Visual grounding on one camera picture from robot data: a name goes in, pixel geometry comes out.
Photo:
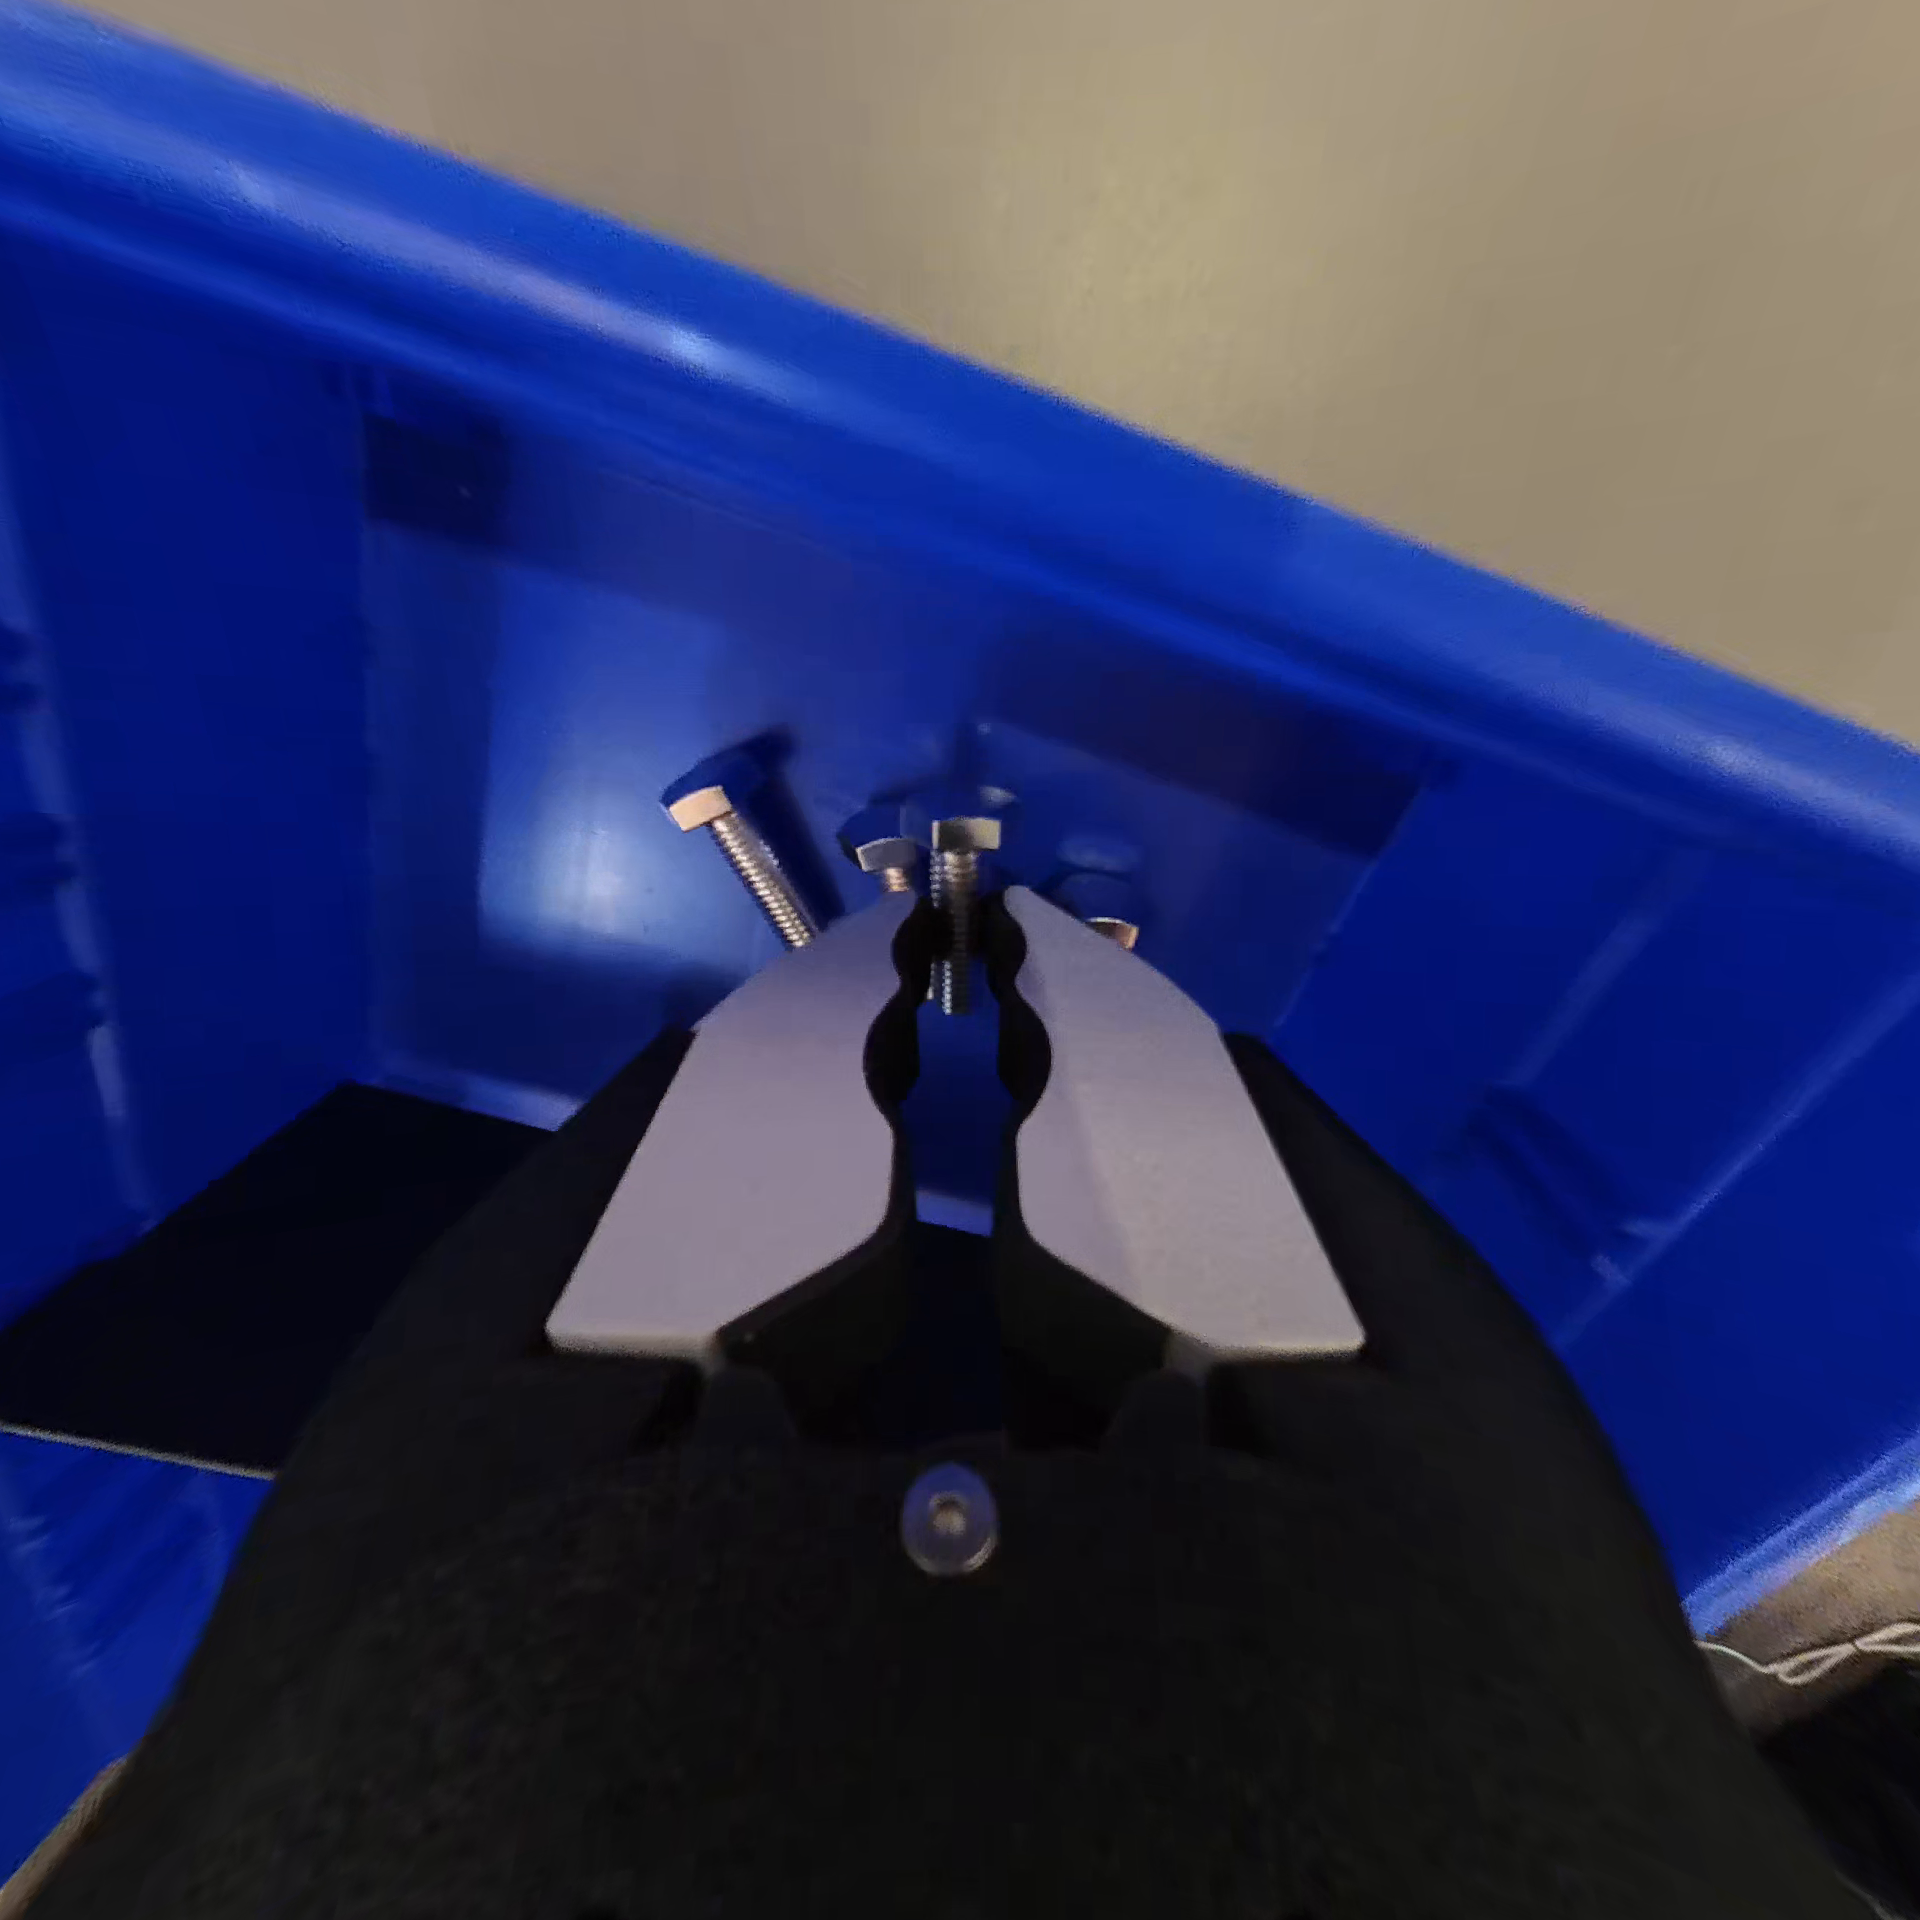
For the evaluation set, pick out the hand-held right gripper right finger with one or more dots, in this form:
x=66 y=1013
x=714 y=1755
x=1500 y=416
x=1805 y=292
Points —
x=1186 y=1171

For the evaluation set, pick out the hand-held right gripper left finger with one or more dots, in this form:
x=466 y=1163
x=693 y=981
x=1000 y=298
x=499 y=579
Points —
x=735 y=1171

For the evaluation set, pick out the steel hex bolt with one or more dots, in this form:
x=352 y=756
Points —
x=744 y=863
x=956 y=901
x=887 y=863
x=1115 y=934

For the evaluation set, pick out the blue plastic bin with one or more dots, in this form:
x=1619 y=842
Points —
x=1350 y=839

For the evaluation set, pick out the black bin divider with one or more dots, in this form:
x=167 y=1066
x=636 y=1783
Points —
x=226 y=1291

